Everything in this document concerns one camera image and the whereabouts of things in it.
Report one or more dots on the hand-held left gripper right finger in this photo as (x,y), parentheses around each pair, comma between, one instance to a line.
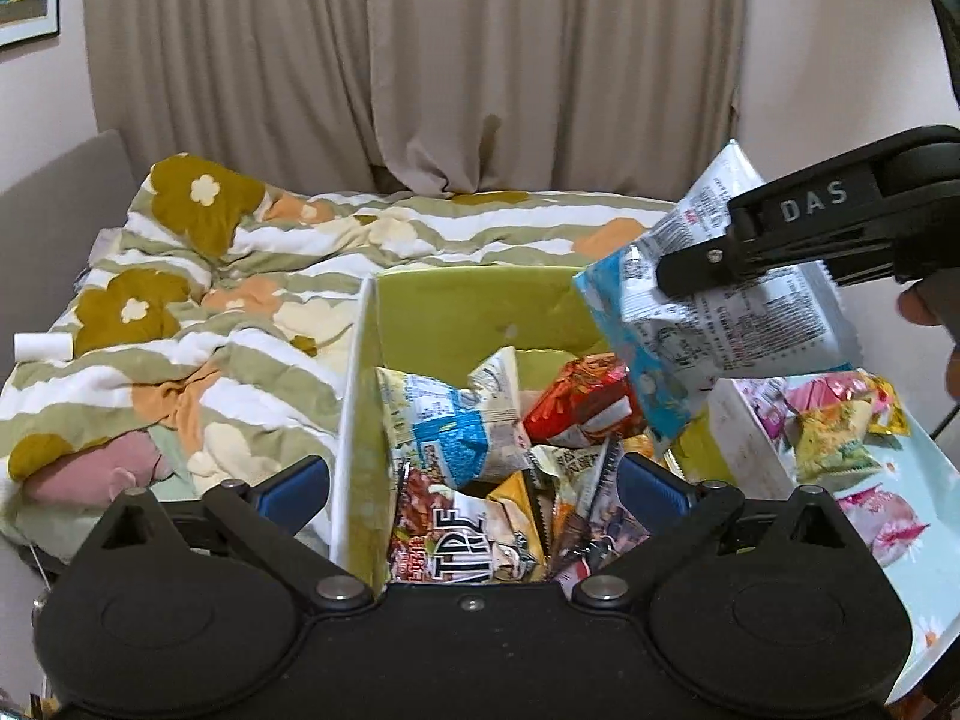
(651,495)

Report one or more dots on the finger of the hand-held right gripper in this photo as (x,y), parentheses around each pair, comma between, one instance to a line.
(810,229)

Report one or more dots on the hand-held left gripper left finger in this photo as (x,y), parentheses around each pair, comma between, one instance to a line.
(294,496)

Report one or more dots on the white and blue snack bag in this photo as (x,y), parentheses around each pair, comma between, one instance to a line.
(742,330)

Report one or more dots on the pile of snack packets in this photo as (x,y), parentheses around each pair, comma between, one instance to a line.
(450,427)

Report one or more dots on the yellow-green cardboard box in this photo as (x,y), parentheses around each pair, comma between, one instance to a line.
(450,315)

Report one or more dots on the person's right hand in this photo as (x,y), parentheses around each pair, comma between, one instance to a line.
(911,306)

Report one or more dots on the white candy box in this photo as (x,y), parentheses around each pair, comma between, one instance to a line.
(742,427)

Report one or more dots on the pink candy packet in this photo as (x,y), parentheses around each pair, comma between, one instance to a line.
(814,397)

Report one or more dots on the yellow-green candy packet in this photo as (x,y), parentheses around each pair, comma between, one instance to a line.
(832,439)

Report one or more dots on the floral striped blanket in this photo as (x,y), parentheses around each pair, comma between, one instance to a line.
(225,315)

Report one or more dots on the pink plush toy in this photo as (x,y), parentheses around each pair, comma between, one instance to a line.
(97,472)

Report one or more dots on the pink patterned packet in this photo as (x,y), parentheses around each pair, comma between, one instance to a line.
(881,525)

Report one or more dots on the small white roll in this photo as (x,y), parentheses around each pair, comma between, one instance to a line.
(43,348)

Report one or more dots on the grey padded headboard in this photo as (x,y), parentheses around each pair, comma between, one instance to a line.
(52,187)

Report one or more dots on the beige curtain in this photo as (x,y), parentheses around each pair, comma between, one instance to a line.
(412,52)

